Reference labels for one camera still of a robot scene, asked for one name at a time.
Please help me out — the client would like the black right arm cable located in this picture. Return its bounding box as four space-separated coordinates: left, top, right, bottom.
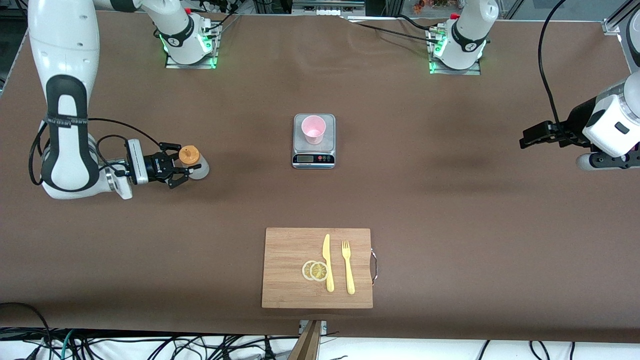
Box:
28 117 166 187

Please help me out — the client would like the black cable across table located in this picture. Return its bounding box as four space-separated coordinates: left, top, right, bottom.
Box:
340 15 443 46

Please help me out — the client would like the teal floor cable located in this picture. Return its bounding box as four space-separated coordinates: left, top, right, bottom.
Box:
59 329 77 360

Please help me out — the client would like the black floor cable loop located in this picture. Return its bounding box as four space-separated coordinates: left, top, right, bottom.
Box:
0 302 53 360

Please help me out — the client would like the yellow plastic knife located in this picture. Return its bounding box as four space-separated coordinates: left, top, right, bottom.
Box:
322 233 335 293

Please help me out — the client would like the silver digital kitchen scale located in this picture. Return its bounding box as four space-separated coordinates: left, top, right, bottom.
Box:
292 113 336 170

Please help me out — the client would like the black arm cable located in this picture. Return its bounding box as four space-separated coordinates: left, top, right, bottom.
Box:
28 117 166 187
537 0 601 148

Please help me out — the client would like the wooden cutting board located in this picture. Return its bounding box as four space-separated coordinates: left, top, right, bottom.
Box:
261 227 378 309

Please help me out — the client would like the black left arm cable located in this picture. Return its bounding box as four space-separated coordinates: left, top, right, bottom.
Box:
537 0 601 148

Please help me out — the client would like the brown table cover sheet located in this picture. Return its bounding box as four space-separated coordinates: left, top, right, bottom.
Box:
0 10 640 344

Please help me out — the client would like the yellow plastic fork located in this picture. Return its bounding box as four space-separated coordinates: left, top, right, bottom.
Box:
341 240 356 295

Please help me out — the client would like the wooden post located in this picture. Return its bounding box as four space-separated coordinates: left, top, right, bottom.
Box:
287 320 322 360

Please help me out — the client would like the pink plastic cup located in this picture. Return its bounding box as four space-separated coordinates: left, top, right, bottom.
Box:
301 115 327 145

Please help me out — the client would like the translucent sauce bottle orange cap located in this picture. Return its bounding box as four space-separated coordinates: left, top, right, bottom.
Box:
178 145 210 180

